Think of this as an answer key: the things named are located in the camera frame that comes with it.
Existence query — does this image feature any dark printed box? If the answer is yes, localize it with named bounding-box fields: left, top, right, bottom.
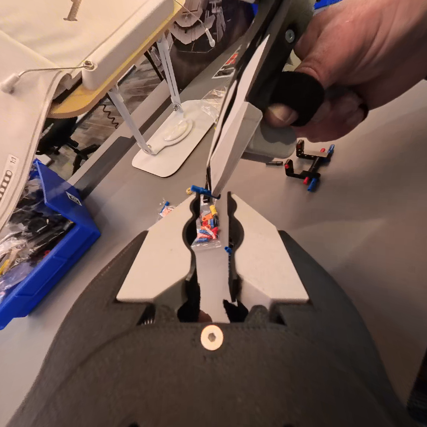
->
left=168, top=0, right=259, bottom=91

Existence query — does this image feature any blue plastic bin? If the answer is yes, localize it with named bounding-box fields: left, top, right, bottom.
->
left=0, top=158, right=101, bottom=330

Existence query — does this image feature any long blue lego pin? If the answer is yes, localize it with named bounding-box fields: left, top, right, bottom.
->
left=191, top=185, right=221, bottom=201

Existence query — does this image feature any black lego frame assembly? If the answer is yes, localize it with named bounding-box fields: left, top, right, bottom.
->
left=284, top=138, right=336, bottom=192

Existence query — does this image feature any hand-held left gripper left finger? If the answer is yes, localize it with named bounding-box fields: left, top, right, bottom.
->
left=115, top=194, right=201, bottom=306

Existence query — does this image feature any black office chair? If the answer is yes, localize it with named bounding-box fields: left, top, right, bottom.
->
left=35, top=115, right=101, bottom=175

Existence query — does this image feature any black coiled cable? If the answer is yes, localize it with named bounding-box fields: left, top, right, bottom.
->
left=102, top=103, right=119, bottom=129

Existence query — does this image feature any clear plastic bag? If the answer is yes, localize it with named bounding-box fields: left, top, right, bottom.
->
left=200, top=86, right=228, bottom=128

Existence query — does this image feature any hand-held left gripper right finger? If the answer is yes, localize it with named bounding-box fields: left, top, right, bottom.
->
left=227, top=192, right=309, bottom=307

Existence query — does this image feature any person's right hand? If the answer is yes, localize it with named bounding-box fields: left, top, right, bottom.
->
left=264, top=0, right=427, bottom=144

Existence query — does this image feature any pile of bagged lego pieces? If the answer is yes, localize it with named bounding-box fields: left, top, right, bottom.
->
left=0, top=187, right=75, bottom=291

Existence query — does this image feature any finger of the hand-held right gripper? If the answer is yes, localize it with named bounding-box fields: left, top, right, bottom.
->
left=207, top=34, right=271, bottom=167
left=209, top=102, right=263, bottom=197

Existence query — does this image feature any clear bag of lego pieces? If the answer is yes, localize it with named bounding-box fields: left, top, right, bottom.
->
left=157, top=198, right=222, bottom=249

